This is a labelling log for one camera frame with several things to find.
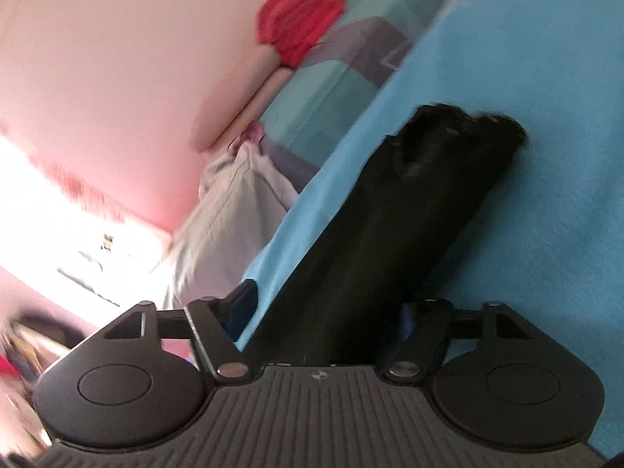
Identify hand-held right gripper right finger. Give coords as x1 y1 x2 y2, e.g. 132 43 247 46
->
378 296 533 382

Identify bright window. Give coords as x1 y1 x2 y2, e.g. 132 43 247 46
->
0 134 172 309

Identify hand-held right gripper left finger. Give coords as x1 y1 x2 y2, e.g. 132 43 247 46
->
100 279 260 382

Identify red cloth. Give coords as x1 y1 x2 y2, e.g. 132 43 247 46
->
257 0 346 68

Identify teal patterned pillow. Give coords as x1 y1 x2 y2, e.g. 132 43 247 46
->
256 0 460 182

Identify grey pink pillow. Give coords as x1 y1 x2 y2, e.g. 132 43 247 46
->
168 144 301 306

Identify black pants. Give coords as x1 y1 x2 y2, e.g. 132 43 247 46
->
236 102 530 367

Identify beige headboard rail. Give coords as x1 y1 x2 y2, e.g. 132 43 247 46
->
188 43 294 153

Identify blue bed blanket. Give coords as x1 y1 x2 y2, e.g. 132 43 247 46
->
234 0 624 452

